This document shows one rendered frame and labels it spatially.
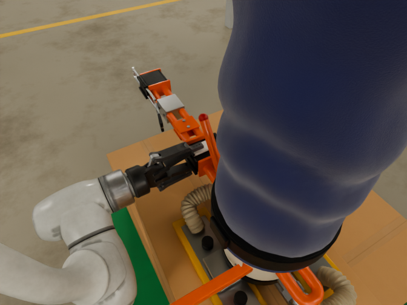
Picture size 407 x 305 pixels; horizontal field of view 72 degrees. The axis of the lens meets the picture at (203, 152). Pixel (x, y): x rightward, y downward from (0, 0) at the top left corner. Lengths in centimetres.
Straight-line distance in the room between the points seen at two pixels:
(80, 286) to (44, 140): 209
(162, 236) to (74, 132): 190
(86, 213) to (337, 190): 49
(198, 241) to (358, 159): 51
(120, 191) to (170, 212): 19
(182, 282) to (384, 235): 93
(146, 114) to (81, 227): 197
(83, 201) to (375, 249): 110
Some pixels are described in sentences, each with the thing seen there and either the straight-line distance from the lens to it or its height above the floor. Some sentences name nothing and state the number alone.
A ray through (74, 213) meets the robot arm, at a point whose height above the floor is 111.
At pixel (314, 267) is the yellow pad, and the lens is 75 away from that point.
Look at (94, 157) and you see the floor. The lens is 229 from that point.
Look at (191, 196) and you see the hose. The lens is 71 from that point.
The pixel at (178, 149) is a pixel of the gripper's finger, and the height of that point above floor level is 113.
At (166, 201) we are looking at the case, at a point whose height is 95.
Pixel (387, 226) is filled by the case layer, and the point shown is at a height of 54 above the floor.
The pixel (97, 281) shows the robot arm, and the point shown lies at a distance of 60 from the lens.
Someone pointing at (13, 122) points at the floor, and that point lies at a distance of 289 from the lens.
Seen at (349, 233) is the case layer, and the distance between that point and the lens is 134.
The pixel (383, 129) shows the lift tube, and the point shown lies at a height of 147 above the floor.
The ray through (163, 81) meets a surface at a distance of 94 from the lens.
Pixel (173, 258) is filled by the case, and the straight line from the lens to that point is 74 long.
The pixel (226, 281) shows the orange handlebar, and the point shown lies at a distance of 57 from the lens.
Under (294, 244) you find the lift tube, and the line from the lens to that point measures 42.
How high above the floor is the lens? 163
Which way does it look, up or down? 49 degrees down
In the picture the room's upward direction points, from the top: straight up
